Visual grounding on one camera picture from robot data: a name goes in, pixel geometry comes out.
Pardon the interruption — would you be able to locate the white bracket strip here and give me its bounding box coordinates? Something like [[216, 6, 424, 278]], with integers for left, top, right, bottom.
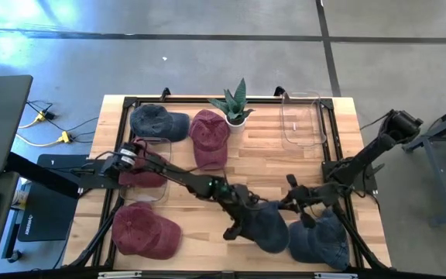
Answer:
[[314, 272, 359, 279], [97, 270, 143, 279]]

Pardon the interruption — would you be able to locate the clear plastic bin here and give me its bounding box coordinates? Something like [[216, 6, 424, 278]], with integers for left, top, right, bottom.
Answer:
[[119, 136, 173, 205], [280, 91, 328, 149]]

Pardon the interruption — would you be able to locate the white plant pot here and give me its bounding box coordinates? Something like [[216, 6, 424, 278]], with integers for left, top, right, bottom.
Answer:
[[225, 114, 247, 135]]

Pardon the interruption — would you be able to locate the faded teal-grey baseball cap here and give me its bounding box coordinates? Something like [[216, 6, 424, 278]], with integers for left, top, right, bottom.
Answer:
[[129, 103, 190, 143]]

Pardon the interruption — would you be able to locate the grey metal stand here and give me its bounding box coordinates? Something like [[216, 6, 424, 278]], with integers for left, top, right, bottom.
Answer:
[[402, 98, 446, 228]]

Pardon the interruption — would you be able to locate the navy denim baseball cap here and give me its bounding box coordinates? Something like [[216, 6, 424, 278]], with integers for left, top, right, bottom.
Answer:
[[287, 208, 351, 271], [241, 200, 290, 255]]

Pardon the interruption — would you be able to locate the black support beam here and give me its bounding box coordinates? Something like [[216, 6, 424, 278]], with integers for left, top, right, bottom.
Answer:
[[5, 151, 83, 200]]

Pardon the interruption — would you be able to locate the green snake plant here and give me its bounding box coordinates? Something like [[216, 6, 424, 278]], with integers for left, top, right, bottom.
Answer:
[[208, 77, 256, 121]]

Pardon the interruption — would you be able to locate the white labelled container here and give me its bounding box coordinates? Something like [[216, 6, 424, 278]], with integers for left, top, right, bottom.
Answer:
[[12, 181, 30, 210]]

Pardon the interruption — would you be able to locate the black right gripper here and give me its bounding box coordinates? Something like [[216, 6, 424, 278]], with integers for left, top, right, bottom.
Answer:
[[280, 174, 331, 229]]

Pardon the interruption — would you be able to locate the black aluminium table frame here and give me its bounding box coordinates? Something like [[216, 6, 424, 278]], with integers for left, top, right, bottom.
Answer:
[[67, 95, 393, 272]]

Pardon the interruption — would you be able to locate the maroon baseball cap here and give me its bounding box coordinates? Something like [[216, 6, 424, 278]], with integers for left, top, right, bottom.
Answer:
[[188, 109, 231, 171], [118, 137, 169, 189], [111, 201, 183, 261]]

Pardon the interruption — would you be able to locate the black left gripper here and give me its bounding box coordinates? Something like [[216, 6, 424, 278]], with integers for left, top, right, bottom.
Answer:
[[222, 184, 262, 241]]

